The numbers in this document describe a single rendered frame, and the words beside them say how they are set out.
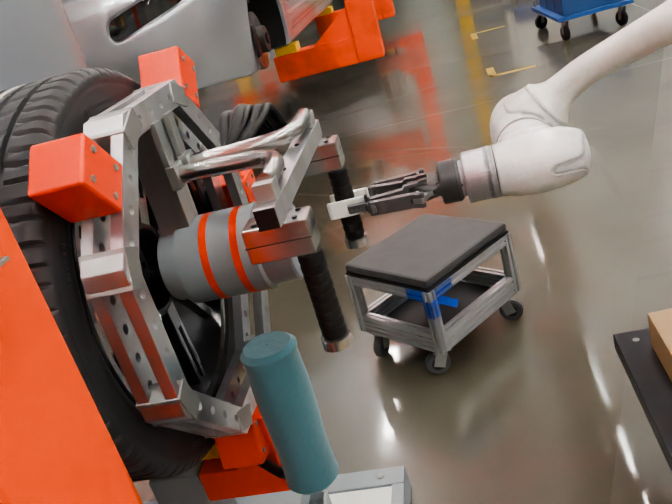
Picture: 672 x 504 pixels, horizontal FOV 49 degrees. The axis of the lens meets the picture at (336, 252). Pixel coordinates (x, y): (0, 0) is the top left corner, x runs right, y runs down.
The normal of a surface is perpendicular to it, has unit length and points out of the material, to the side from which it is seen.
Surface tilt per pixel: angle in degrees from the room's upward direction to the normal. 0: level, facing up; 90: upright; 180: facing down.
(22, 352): 90
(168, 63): 55
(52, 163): 45
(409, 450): 0
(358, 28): 90
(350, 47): 90
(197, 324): 36
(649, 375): 0
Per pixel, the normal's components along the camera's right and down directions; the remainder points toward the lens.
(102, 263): -0.26, -0.33
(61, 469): 0.96, -0.19
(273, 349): -0.26, -0.89
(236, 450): -0.15, 0.26
